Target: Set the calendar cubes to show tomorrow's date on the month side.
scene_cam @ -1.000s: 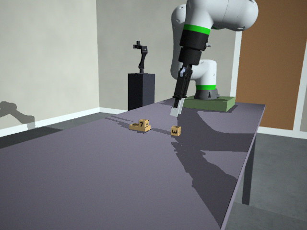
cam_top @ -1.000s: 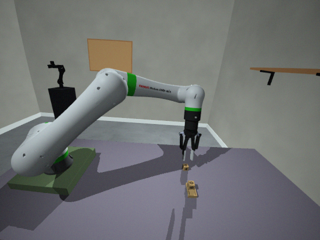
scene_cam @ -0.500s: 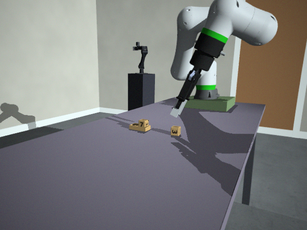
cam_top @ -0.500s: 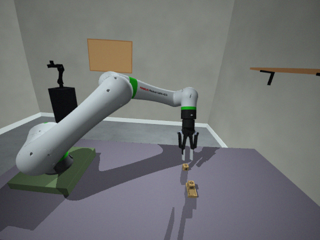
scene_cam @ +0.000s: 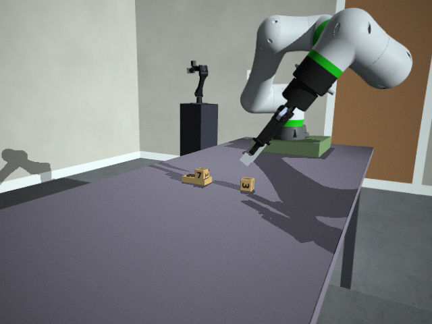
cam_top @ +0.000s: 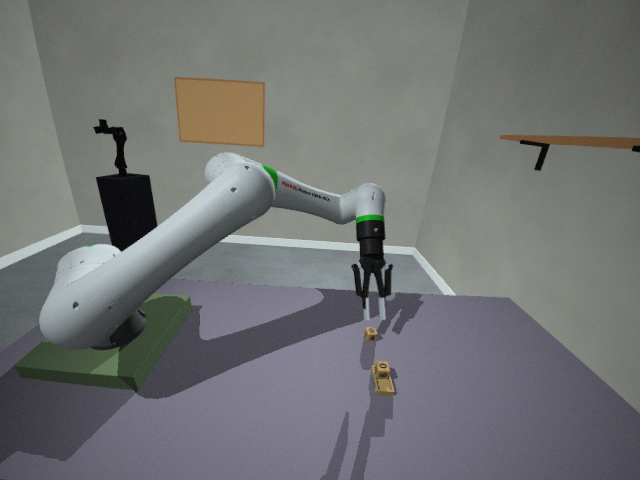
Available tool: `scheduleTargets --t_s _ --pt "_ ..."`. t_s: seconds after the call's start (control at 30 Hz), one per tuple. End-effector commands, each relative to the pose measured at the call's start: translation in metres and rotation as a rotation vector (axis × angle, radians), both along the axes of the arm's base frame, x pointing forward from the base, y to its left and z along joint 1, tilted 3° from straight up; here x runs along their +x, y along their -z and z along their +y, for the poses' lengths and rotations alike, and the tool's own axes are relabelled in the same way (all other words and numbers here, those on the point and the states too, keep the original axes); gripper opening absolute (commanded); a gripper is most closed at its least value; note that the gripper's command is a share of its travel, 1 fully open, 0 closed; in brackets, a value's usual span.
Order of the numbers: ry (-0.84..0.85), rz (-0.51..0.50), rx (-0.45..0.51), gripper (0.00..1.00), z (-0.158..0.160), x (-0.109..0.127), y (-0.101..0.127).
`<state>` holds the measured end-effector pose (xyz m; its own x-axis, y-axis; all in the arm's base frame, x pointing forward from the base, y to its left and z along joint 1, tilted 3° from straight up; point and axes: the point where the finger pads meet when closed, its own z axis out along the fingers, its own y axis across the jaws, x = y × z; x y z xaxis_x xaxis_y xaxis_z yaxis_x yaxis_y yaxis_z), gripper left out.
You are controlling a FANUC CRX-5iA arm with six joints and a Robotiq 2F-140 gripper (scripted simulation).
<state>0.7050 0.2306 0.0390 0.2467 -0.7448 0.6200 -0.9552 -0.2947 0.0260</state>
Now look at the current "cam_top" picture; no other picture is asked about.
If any tan number cube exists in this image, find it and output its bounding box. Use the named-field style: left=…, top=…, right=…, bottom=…
left=374, top=361, right=390, bottom=379
left=364, top=327, right=378, bottom=342

